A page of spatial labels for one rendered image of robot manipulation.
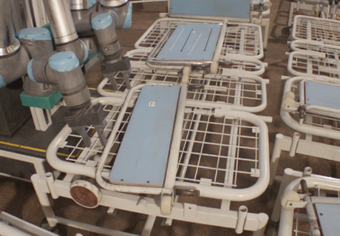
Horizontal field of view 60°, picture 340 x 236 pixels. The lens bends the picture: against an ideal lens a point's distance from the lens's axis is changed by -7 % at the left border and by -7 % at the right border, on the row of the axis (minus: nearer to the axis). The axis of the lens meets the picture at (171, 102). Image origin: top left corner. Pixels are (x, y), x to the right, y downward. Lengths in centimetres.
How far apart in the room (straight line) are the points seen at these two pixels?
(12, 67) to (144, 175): 65
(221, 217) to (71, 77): 67
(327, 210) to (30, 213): 142
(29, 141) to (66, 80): 79
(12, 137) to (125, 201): 88
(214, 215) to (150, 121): 50
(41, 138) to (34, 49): 56
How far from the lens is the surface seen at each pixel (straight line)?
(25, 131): 184
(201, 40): 213
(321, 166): 210
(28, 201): 190
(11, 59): 128
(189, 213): 111
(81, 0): 152
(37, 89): 144
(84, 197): 117
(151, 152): 121
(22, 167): 181
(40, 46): 138
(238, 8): 279
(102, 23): 136
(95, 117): 108
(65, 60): 101
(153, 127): 133
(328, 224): 103
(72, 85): 103
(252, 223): 113
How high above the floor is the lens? 131
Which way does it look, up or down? 32 degrees down
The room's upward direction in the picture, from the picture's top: 1 degrees counter-clockwise
